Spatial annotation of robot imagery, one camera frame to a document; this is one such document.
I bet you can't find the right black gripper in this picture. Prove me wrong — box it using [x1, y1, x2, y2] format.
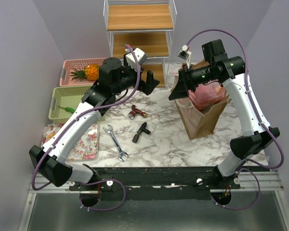
[169, 64, 218, 99]

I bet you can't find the pink plastic bag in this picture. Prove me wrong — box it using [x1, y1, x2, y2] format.
[189, 81, 226, 111]

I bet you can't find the brown paper grocery bag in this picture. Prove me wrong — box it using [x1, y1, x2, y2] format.
[171, 60, 232, 140]

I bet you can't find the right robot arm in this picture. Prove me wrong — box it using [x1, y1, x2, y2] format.
[169, 39, 280, 189]

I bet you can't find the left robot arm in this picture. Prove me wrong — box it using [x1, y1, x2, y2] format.
[29, 53, 159, 190]

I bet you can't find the toy pineapple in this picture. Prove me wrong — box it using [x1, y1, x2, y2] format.
[70, 64, 100, 81]

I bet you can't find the silver open-end wrench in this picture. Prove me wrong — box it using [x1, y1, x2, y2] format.
[103, 125, 129, 162]

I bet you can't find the pink plastic basket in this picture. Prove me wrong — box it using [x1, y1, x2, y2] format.
[59, 58, 105, 87]

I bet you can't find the green plastic basket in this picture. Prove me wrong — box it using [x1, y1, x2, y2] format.
[49, 85, 91, 124]

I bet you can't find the green chili pepper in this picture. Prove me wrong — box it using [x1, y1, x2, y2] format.
[58, 106, 76, 114]

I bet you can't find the floral tray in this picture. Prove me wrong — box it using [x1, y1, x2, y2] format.
[41, 123, 99, 161]

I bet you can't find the orange bread toy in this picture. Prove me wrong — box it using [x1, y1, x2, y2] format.
[46, 132, 56, 141]

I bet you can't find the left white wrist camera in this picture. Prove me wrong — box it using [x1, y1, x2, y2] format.
[124, 47, 147, 72]

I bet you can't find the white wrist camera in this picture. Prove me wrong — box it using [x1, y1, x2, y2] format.
[124, 47, 147, 72]
[177, 45, 191, 69]

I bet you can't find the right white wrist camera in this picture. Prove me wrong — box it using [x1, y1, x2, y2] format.
[177, 45, 191, 69]

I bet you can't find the black T-handle tool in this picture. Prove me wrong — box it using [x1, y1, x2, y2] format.
[132, 122, 151, 143]

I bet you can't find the white wire wooden shelf rack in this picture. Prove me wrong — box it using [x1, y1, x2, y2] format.
[103, 0, 177, 88]

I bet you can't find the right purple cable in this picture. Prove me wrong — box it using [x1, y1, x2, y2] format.
[186, 29, 285, 210]

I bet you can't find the purple cable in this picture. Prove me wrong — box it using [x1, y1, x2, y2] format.
[186, 29, 285, 210]
[31, 44, 142, 212]

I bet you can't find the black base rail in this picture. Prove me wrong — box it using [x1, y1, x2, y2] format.
[69, 167, 240, 201]

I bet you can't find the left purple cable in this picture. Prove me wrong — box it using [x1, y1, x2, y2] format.
[31, 44, 142, 212]

